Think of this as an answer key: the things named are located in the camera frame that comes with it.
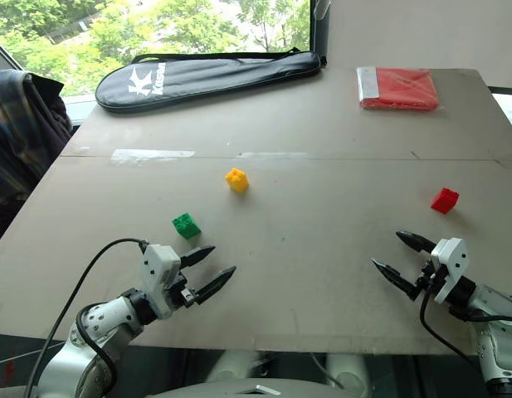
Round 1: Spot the red toy block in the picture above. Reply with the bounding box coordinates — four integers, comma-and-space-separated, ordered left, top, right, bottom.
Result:
430, 187, 461, 215

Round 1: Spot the black racket bag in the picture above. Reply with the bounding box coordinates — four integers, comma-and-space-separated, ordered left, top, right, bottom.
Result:
95, 46, 327, 114

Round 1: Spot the yellow toy block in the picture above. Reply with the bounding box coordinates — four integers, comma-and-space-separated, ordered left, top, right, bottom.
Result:
224, 167, 251, 194

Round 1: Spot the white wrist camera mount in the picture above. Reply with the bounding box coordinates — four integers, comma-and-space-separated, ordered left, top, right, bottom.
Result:
139, 244, 182, 321
430, 237, 469, 303

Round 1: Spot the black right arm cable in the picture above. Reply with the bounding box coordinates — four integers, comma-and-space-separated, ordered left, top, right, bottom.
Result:
419, 285, 512, 366

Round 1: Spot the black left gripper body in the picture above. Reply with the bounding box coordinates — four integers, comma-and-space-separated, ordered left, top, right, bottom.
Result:
167, 267, 198, 308

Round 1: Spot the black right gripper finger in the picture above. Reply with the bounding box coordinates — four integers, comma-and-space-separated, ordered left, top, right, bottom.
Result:
395, 231, 438, 255
370, 259, 422, 302

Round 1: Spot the grey robot body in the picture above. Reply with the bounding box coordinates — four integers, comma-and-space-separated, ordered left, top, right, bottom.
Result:
151, 375, 348, 398

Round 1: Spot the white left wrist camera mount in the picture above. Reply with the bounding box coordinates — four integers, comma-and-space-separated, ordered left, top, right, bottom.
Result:
139, 244, 182, 321

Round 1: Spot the plaid jacket on chair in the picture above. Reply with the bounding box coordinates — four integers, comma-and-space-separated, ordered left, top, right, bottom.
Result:
0, 69, 74, 250

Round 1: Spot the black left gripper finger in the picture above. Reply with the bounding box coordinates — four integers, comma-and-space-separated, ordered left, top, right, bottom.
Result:
179, 245, 217, 269
194, 265, 237, 306

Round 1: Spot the clear tape strip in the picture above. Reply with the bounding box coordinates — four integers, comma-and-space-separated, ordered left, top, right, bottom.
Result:
110, 148, 197, 164

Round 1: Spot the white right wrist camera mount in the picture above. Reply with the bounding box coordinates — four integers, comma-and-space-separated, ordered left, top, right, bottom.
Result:
430, 237, 469, 303

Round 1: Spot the white paper sheet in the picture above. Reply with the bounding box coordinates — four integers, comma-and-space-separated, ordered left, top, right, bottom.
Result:
490, 92, 512, 130

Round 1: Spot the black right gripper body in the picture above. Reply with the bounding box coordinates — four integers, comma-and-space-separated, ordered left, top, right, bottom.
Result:
412, 255, 447, 296

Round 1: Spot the red packet in plastic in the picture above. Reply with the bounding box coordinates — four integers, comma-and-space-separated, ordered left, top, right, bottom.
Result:
355, 65, 441, 112

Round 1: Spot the green toy block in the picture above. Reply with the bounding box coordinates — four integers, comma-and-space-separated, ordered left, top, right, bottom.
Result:
171, 211, 202, 240

